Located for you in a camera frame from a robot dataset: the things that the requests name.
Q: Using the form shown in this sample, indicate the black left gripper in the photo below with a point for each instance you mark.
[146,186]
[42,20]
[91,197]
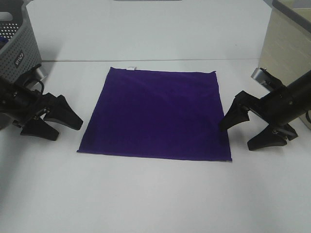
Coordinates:
[24,107]

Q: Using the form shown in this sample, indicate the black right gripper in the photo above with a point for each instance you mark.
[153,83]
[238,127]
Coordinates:
[276,108]

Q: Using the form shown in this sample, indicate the purple towel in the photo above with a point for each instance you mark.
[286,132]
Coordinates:
[158,114]

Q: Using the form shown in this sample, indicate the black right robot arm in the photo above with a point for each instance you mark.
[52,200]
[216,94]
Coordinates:
[300,91]

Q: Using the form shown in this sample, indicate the grey perforated laundry basket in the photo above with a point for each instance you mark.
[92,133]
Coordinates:
[19,51]

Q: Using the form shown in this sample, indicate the beige storage box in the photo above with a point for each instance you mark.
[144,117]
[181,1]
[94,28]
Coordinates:
[286,52]

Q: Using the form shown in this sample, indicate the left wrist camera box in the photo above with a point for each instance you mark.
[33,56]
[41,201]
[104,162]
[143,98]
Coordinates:
[38,73]

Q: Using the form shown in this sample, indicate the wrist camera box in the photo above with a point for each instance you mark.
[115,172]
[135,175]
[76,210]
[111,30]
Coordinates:
[38,73]
[265,79]

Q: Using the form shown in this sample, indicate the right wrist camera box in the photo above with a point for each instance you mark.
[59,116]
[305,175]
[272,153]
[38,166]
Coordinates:
[265,79]

